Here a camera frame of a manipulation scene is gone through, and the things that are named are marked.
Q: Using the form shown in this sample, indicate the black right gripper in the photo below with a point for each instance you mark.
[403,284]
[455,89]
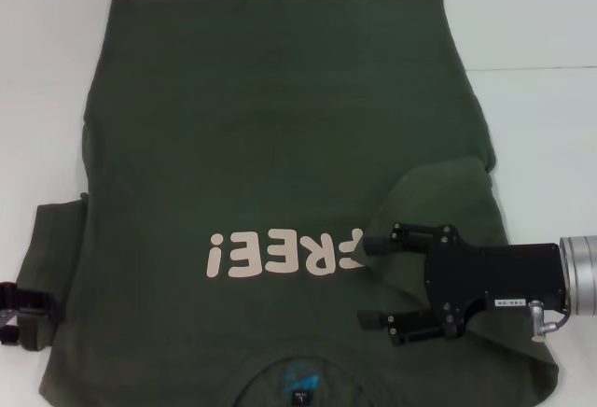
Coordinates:
[503,274]

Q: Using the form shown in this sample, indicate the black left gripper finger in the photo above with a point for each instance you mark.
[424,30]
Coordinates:
[9,336]
[32,302]

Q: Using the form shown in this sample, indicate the dark green FREE t-shirt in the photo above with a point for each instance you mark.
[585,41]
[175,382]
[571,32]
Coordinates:
[280,99]

